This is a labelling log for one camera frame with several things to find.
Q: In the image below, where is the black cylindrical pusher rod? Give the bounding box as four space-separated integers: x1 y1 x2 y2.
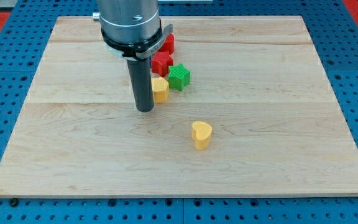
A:
127 58 154 112

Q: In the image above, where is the yellow heart block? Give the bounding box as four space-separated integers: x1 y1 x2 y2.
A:
191 121 213 151

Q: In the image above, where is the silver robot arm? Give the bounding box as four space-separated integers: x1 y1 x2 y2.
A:
97 0 173 112

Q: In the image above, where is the red block behind arm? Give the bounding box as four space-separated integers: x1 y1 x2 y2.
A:
158 34 175 55

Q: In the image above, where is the yellow hexagon block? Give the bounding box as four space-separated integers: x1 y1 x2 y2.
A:
152 77 169 103

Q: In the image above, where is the red star block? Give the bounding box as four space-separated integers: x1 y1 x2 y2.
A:
151 51 174 77

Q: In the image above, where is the green star block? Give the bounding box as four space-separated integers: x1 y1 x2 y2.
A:
168 63 191 91

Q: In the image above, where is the wooden board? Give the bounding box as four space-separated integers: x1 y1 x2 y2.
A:
0 16 358 198

